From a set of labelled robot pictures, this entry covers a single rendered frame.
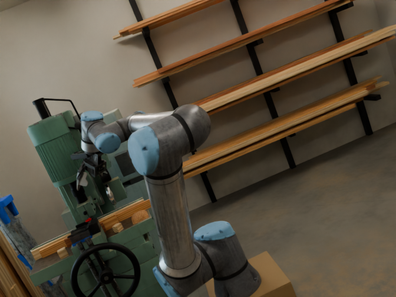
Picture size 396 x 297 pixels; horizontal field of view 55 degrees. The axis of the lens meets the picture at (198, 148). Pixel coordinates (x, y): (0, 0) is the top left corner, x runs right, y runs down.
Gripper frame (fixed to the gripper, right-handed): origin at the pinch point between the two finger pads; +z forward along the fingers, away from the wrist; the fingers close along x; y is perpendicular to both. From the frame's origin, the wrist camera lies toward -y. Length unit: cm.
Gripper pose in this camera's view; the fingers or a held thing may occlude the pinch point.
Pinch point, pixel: (89, 182)
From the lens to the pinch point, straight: 182.8
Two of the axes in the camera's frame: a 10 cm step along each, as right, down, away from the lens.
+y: 8.4, 3.8, -3.9
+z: -1.4, 8.4, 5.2
